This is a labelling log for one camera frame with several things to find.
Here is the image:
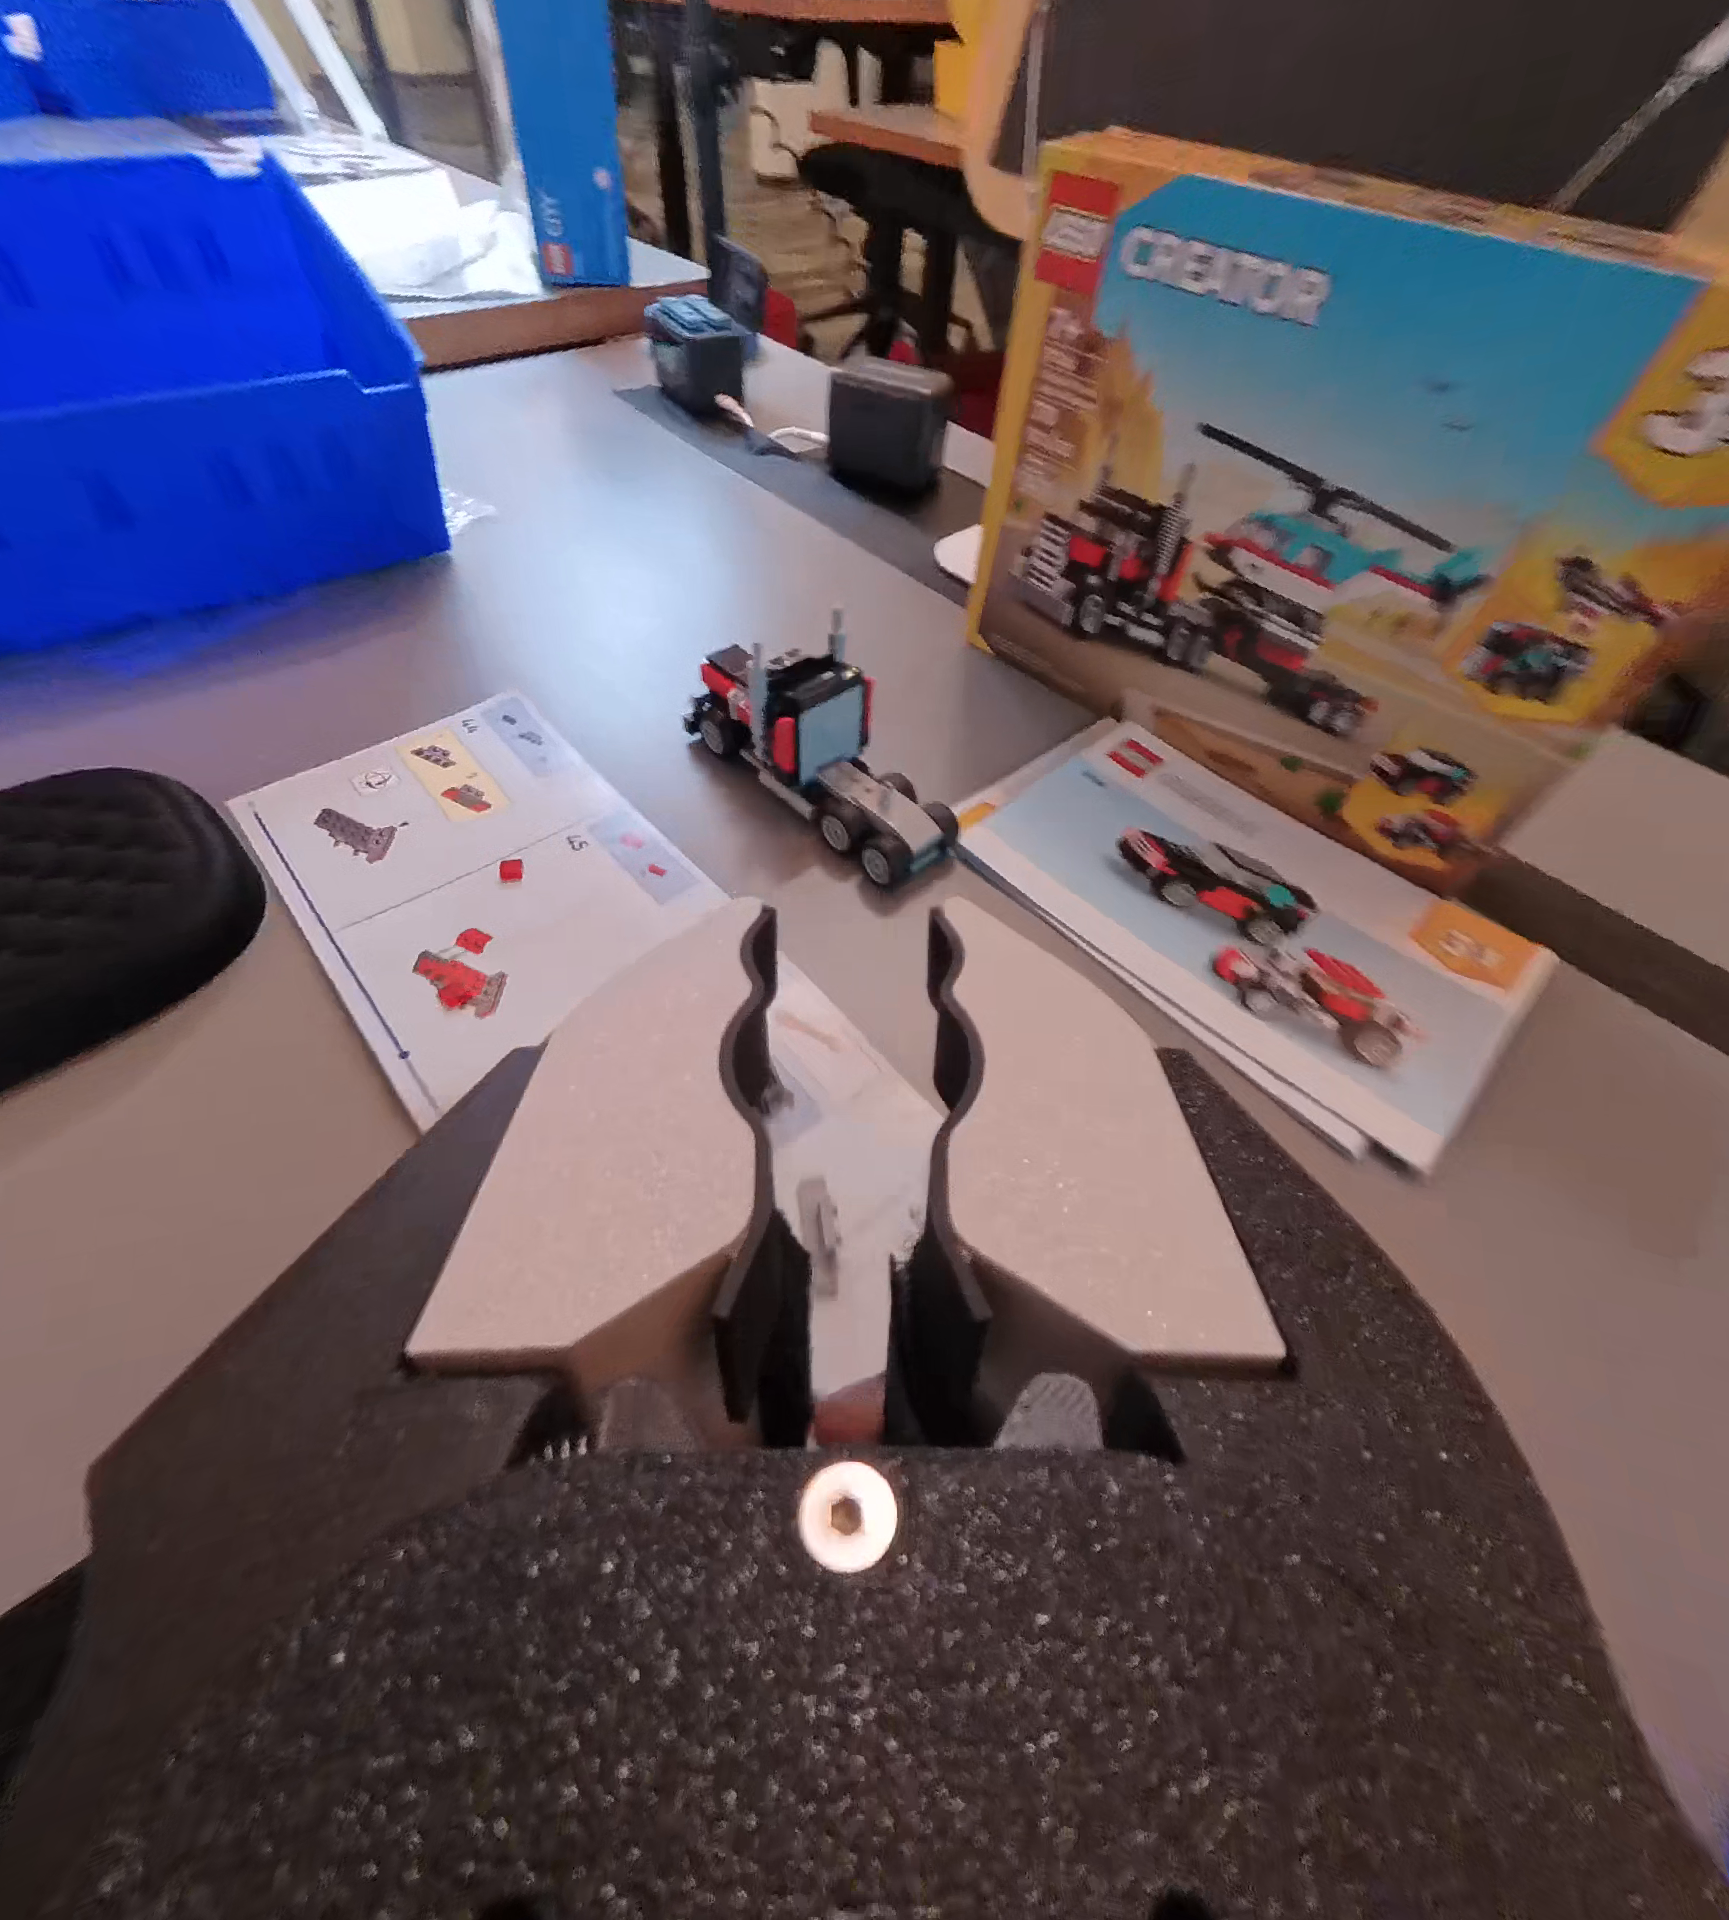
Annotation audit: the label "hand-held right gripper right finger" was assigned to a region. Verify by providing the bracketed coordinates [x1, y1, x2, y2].
[888, 911, 1292, 1449]

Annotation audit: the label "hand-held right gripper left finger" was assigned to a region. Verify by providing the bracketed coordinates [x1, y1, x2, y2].
[406, 911, 807, 1449]

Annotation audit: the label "red black lego vehicle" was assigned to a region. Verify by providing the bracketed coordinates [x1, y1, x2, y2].
[684, 616, 963, 894]

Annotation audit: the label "large blue plastic bin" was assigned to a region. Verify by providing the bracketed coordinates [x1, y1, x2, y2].
[0, 151, 453, 679]

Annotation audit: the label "closed lego instruction booklet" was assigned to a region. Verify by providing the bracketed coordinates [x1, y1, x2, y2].
[955, 720, 1557, 1172]

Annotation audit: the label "open lego instruction booklet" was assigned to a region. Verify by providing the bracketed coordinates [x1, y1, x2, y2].
[227, 691, 957, 1382]

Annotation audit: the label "lego set box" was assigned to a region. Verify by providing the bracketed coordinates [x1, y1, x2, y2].
[965, 126, 1729, 872]

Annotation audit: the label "black box device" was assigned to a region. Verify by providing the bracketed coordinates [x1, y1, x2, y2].
[826, 360, 957, 505]

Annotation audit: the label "black battery charger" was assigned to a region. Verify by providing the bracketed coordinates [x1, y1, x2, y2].
[646, 295, 755, 416]

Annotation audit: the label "white plastic bags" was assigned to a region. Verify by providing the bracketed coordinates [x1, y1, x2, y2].
[293, 137, 506, 296]

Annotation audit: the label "tall blue carton box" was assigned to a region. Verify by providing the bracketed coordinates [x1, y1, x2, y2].
[489, 0, 633, 290]

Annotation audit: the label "wooden office desk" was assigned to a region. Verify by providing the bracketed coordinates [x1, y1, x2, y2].
[805, 106, 970, 168]

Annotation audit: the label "small blue plastic bin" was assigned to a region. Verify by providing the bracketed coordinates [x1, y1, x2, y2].
[0, 0, 295, 123]

